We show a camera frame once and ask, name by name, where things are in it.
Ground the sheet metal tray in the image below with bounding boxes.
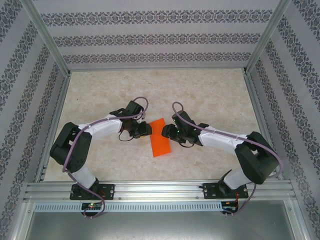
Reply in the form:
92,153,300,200
18,201,310,240

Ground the aluminium frame post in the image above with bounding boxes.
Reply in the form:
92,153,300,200
244,0,294,76
21,0,72,77

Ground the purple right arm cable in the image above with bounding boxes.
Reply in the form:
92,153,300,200
171,101,285,218

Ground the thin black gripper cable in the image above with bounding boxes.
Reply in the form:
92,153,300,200
118,129,135,143
177,138,196,149

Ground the long aluminium mounting rail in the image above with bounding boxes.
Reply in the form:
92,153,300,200
23,181,298,203

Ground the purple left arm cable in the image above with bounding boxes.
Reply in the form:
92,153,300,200
61,96,150,220

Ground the slotted grey cable duct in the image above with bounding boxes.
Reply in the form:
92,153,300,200
33,201,224,213

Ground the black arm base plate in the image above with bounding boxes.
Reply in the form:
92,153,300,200
202,182,248,200
70,183,116,201

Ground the small controller board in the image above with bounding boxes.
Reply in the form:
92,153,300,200
81,202,103,211
221,199,240,214

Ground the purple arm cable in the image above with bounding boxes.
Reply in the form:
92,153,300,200
61,96,150,220
171,101,285,218

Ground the orange paper sheet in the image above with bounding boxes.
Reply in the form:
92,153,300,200
148,117,174,158

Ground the aluminium table edge rail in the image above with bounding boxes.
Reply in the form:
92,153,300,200
243,73,285,181
34,73,73,183

